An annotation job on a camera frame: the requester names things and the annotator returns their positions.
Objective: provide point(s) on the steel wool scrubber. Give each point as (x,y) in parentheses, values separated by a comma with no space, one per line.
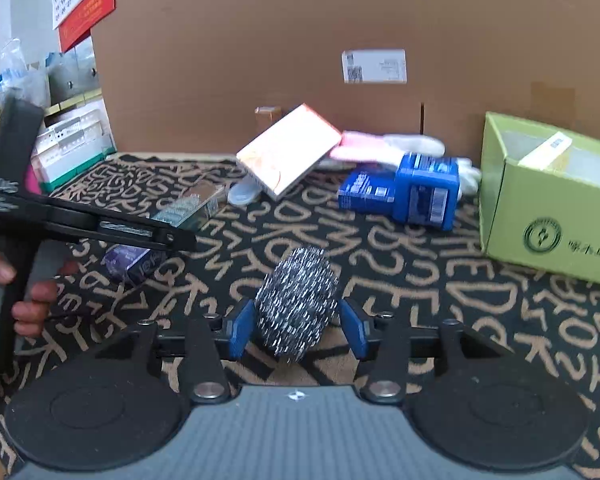
(295,300)

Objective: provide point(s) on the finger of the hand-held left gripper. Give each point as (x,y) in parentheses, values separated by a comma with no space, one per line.
(172,237)

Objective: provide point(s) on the blue plastic container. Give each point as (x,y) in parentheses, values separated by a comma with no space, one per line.
(425,200)

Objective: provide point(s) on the grey metal box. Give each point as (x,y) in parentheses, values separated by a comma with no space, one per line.
(75,80)

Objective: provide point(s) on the white shipping label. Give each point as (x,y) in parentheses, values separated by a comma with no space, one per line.
(375,66)

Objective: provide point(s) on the white box with green edge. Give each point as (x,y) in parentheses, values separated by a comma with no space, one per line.
(75,155)

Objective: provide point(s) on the person's left hand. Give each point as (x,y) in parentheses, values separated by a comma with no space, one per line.
(32,310)

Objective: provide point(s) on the small blue box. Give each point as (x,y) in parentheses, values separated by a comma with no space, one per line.
(365,192)

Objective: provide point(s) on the grey olive box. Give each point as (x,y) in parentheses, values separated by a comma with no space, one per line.
(187,207)

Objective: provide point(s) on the green cardboard shoe box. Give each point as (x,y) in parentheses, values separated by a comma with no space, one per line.
(545,210)

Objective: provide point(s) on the clear plastic container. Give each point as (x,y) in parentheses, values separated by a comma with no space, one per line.
(242,194)

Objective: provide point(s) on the large brown cardboard box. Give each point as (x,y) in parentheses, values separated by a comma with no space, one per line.
(280,35)

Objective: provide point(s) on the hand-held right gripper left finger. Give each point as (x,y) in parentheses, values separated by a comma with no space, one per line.
(240,330)

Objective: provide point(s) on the white yellow box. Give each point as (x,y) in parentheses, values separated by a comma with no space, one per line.
(545,152)

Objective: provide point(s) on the black patterned mat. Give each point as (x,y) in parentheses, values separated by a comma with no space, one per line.
(430,285)

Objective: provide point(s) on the purple packet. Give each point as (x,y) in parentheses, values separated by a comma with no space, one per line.
(135,262)

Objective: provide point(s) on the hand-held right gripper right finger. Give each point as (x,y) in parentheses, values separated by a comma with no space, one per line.
(355,327)

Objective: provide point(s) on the clear plastic bag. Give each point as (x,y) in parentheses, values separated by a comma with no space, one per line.
(20,75)

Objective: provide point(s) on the white flat box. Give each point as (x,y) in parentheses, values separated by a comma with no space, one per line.
(287,152)

